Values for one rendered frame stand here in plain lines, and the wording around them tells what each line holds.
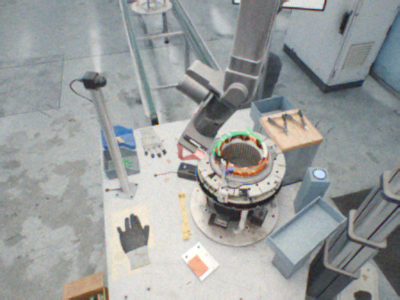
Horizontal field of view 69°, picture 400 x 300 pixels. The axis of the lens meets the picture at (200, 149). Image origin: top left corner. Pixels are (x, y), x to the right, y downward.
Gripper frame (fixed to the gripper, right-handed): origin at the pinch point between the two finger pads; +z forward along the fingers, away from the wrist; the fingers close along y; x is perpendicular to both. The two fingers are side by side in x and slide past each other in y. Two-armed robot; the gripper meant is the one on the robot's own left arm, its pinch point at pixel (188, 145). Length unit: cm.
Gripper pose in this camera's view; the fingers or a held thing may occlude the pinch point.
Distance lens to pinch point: 72.4
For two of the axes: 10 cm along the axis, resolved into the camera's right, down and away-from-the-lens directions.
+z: -4.4, 4.8, 7.6
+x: 8.2, 5.5, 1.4
